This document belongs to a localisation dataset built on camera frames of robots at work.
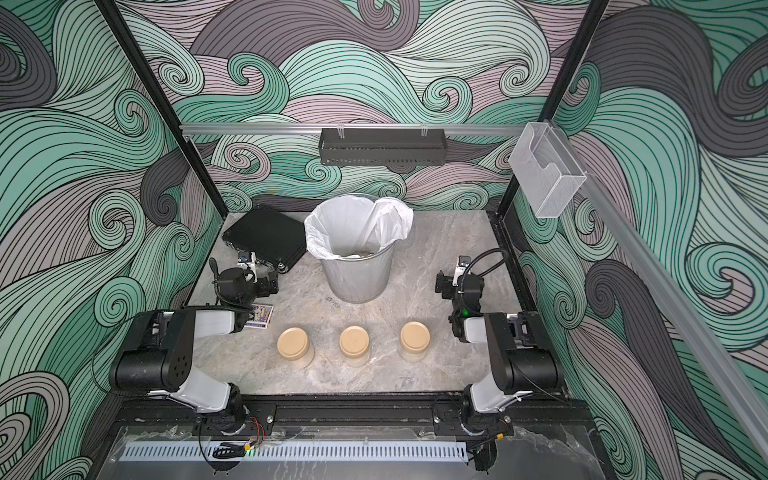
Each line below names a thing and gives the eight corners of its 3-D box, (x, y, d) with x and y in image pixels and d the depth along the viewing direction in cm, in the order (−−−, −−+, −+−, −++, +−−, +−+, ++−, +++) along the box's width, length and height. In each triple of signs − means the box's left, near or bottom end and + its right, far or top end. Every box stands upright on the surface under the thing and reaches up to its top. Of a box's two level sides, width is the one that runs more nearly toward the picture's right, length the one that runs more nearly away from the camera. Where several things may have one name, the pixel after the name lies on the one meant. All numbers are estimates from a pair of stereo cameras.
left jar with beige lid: (283, 370, 83) (273, 356, 75) (289, 343, 88) (279, 327, 80) (312, 370, 83) (305, 356, 75) (316, 343, 88) (309, 327, 80)
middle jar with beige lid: (342, 369, 83) (338, 355, 75) (344, 341, 89) (340, 325, 80) (370, 369, 83) (369, 355, 75) (370, 341, 89) (369, 325, 80)
